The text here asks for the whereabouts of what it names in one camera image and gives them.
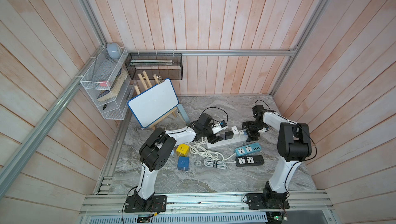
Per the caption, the white bundled cable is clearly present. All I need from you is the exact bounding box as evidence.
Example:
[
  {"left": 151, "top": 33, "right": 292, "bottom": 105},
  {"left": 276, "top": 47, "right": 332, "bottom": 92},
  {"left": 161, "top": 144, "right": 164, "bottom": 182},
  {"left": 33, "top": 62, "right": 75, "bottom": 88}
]
[{"left": 194, "top": 157, "right": 236, "bottom": 169}]

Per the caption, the black power strip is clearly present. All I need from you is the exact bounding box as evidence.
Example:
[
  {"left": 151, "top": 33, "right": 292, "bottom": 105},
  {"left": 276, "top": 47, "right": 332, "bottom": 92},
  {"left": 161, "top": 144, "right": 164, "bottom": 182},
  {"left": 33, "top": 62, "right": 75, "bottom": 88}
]
[{"left": 235, "top": 155, "right": 265, "bottom": 167}]

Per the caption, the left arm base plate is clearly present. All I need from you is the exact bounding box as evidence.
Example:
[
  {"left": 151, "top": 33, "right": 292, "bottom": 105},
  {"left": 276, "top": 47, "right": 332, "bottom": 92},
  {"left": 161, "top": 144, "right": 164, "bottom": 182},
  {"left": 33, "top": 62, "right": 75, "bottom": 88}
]
[{"left": 124, "top": 195, "right": 167, "bottom": 213}]

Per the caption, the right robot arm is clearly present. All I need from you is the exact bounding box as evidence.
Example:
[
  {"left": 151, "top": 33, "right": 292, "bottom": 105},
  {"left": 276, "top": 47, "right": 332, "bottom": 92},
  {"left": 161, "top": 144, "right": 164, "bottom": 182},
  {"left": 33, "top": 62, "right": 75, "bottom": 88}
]
[{"left": 242, "top": 105, "right": 312, "bottom": 196}]

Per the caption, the yellow cube socket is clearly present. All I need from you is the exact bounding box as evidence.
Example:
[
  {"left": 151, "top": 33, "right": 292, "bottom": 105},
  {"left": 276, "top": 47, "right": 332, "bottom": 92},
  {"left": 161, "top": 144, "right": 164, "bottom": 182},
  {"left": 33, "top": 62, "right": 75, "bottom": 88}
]
[{"left": 176, "top": 144, "right": 190, "bottom": 157}]

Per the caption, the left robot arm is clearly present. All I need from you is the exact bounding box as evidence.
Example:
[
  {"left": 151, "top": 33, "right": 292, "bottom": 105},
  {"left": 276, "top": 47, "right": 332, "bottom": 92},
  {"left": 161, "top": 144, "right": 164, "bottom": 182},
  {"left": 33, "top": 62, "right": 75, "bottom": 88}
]
[{"left": 134, "top": 113, "right": 227, "bottom": 202}]

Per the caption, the small white charger plug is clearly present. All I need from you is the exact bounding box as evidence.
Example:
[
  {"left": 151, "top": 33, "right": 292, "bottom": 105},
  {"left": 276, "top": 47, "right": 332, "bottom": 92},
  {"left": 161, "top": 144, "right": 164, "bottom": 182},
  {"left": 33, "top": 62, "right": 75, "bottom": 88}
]
[{"left": 232, "top": 126, "right": 239, "bottom": 135}]

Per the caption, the wooden block on shelf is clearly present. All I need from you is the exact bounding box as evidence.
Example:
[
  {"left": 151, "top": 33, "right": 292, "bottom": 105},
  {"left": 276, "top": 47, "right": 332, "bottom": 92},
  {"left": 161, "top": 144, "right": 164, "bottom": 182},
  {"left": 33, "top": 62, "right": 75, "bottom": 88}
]
[{"left": 97, "top": 68, "right": 128, "bottom": 102}]

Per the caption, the grey round speaker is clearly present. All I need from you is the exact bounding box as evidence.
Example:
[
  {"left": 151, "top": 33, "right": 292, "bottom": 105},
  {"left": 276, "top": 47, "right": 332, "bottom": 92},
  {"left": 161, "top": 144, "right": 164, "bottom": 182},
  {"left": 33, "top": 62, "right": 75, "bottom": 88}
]
[{"left": 106, "top": 42, "right": 122, "bottom": 60}]

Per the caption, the white power strip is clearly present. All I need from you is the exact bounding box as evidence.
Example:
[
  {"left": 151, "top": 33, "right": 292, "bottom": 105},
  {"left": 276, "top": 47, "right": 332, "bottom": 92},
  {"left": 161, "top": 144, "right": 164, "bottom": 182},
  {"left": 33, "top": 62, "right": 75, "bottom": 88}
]
[{"left": 206, "top": 134, "right": 248, "bottom": 149}]

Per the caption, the whiteboard with blue frame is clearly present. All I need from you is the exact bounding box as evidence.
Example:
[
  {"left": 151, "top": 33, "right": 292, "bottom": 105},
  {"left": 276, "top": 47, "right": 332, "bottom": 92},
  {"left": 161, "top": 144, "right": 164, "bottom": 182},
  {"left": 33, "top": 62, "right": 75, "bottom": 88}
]
[{"left": 127, "top": 78, "right": 180, "bottom": 129}]

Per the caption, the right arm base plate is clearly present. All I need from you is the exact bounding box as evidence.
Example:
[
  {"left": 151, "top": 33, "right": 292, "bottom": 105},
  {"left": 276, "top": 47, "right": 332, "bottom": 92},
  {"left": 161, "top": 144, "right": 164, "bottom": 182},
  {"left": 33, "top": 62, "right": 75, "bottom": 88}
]
[{"left": 245, "top": 193, "right": 290, "bottom": 210}]

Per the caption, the black adapter plug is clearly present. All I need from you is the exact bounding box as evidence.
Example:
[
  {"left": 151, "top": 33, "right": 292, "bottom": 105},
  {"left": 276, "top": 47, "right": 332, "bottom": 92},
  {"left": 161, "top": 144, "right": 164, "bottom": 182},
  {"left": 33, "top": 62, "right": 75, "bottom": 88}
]
[{"left": 224, "top": 131, "right": 234, "bottom": 140}]

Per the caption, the white coiled cable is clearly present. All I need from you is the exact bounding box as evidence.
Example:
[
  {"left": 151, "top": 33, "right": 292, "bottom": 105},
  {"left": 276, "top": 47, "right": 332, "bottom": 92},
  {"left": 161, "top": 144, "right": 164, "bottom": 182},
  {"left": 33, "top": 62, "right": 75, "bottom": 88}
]
[{"left": 189, "top": 140, "right": 237, "bottom": 161}]

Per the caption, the white wire shelf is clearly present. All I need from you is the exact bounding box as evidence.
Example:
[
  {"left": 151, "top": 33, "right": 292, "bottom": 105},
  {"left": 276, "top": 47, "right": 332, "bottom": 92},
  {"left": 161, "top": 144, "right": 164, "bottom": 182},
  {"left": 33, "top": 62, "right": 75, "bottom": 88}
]
[{"left": 80, "top": 46, "right": 134, "bottom": 120}]

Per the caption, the teal power strip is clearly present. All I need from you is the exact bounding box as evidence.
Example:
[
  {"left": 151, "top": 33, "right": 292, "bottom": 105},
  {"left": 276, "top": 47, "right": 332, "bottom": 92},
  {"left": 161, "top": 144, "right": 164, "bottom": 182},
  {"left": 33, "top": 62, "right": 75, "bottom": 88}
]
[{"left": 235, "top": 143, "right": 262, "bottom": 157}]

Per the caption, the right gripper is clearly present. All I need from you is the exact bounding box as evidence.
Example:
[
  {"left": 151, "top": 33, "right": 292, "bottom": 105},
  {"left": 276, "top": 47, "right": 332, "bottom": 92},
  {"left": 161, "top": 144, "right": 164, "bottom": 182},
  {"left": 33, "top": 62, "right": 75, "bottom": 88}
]
[{"left": 241, "top": 120, "right": 265, "bottom": 140}]

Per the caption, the black mesh basket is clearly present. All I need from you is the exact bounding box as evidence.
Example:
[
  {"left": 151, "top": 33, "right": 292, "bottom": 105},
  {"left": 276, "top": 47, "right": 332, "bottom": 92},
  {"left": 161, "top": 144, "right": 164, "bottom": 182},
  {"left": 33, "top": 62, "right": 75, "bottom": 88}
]
[{"left": 125, "top": 52, "right": 184, "bottom": 81}]

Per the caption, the blue cube socket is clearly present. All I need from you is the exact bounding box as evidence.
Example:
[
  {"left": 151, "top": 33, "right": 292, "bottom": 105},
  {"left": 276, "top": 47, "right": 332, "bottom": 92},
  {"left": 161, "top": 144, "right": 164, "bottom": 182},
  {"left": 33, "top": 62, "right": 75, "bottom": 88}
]
[{"left": 177, "top": 157, "right": 190, "bottom": 171}]

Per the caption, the wooden easel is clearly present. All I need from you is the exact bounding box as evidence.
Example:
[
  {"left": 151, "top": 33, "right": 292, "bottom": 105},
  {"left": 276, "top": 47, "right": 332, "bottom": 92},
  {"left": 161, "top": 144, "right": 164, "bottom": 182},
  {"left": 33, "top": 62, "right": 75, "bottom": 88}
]
[{"left": 133, "top": 70, "right": 180, "bottom": 133}]

